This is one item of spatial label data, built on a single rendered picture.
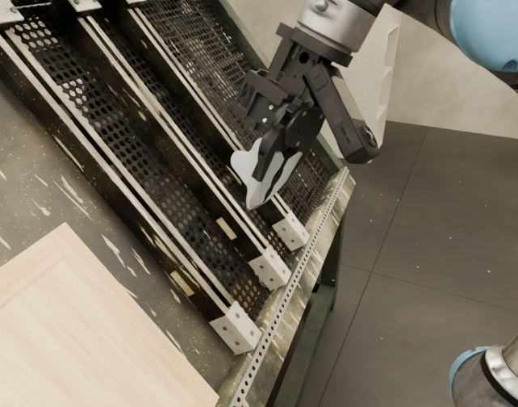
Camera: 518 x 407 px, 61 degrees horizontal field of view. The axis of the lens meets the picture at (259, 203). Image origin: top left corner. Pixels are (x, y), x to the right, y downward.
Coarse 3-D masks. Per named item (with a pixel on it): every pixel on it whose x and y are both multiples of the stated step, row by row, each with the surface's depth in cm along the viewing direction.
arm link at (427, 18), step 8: (400, 0) 43; (408, 0) 43; (416, 0) 42; (424, 0) 42; (432, 0) 39; (400, 8) 44; (408, 8) 44; (416, 8) 43; (424, 8) 43; (432, 8) 39; (416, 16) 44; (424, 16) 44; (432, 16) 40; (424, 24) 46; (432, 24) 42; (440, 32) 40
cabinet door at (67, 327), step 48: (48, 240) 94; (0, 288) 83; (48, 288) 90; (96, 288) 97; (0, 336) 79; (48, 336) 86; (96, 336) 93; (144, 336) 101; (0, 384) 76; (48, 384) 82; (96, 384) 88; (144, 384) 96; (192, 384) 105
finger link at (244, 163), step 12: (240, 156) 52; (252, 156) 51; (276, 156) 49; (240, 168) 53; (252, 168) 52; (276, 168) 51; (252, 180) 51; (264, 180) 50; (252, 192) 52; (264, 192) 52; (252, 204) 53
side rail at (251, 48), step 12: (216, 0) 200; (216, 12) 203; (228, 12) 202; (228, 24) 204; (240, 24) 206; (240, 36) 204; (252, 36) 209; (252, 48) 205; (252, 60) 208; (264, 60) 208; (324, 144) 218; (324, 156) 217; (336, 156) 223; (336, 168) 218
